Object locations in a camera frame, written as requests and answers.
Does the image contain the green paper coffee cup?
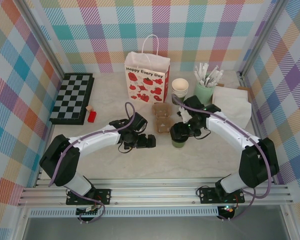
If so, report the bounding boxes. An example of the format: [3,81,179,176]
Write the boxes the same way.
[171,138,188,149]

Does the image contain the brown cardboard cup carrier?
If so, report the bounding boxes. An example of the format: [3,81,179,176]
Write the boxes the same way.
[151,102,173,133]

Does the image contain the white red paper gift bag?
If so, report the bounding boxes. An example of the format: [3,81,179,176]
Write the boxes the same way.
[124,34,171,104]

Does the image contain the mint green holder cup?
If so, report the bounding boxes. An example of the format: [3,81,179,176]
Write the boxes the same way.
[195,81,215,103]

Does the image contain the stack of white napkins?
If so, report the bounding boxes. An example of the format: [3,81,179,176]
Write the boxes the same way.
[212,87,253,130]

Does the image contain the stack of green paper cups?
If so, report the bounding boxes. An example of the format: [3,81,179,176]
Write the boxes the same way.
[171,77,190,106]

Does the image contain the black grey chessboard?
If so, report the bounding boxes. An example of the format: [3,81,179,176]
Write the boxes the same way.
[49,72,95,125]

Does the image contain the green circuit board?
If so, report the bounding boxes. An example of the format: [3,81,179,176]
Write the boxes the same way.
[76,206,102,218]

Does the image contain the black circuit board with lights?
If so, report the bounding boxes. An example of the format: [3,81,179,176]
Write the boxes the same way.
[219,204,236,215]

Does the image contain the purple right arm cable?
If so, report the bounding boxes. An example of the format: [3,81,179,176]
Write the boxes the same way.
[171,93,271,222]

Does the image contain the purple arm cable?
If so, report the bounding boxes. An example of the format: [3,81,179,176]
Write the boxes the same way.
[48,101,137,224]
[171,93,271,222]

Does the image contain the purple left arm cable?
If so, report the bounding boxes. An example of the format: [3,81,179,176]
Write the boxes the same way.
[48,101,137,224]

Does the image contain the aluminium rail frame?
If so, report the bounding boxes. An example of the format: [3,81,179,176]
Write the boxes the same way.
[17,177,295,207]

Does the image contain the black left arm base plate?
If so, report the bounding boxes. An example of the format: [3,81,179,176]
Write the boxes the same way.
[65,188,113,206]

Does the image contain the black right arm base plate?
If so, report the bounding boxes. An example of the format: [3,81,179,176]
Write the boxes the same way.
[198,187,246,205]

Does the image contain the white slotted cable duct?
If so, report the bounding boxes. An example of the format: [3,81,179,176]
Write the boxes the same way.
[29,206,223,218]

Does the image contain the aluminium corner post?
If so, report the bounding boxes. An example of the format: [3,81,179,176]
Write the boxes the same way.
[16,0,67,81]
[239,0,285,80]

